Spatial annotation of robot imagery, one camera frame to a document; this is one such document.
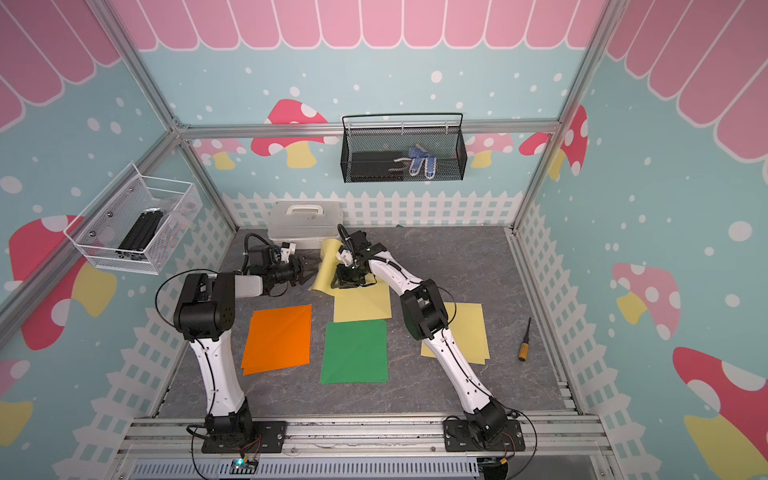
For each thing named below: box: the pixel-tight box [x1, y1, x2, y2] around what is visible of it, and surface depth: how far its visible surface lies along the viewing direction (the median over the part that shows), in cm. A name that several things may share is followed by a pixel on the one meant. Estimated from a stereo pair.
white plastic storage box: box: [267, 200, 344, 249], surface depth 111 cm
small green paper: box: [320, 320, 389, 384], surface depth 90 cm
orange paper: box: [241, 305, 312, 376], surface depth 96 cm
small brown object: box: [518, 317, 531, 362], surface depth 89 cm
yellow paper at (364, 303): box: [334, 277, 393, 323], surface depth 101 cm
